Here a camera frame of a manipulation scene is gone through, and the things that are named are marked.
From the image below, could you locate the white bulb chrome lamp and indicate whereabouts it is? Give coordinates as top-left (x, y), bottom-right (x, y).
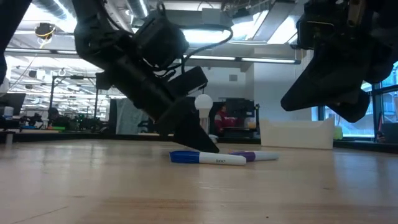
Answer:
top-left (194, 93), bottom-right (219, 144)

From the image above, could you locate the purple cap fine marker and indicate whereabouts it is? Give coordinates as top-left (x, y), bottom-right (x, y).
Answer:
top-left (229, 151), bottom-right (280, 162)

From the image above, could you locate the translucent plastic container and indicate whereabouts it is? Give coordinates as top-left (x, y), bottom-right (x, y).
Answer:
top-left (259, 117), bottom-right (335, 151)

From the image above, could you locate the black monitor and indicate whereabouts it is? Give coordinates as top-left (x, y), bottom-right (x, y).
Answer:
top-left (0, 92), bottom-right (27, 116)

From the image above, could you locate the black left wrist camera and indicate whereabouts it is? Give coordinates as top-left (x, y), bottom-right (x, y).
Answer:
top-left (132, 12), bottom-right (190, 71)

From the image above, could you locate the person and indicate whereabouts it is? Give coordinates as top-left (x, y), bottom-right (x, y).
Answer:
top-left (213, 104), bottom-right (239, 135)

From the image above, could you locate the grey fabric cover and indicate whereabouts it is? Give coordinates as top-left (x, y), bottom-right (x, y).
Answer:
top-left (115, 98), bottom-right (150, 135)

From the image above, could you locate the blue cap fine marker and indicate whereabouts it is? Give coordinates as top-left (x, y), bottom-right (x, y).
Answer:
top-left (169, 151), bottom-right (248, 166)

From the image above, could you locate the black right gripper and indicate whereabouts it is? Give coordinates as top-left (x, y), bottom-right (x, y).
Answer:
top-left (280, 0), bottom-right (398, 124)

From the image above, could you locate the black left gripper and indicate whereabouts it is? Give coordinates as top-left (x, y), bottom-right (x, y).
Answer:
top-left (96, 52), bottom-right (220, 154)

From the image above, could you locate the window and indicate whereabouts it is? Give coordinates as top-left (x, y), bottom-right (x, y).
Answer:
top-left (317, 60), bottom-right (398, 139)

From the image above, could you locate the ceiling light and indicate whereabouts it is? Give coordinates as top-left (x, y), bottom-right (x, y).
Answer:
top-left (183, 27), bottom-right (234, 44)

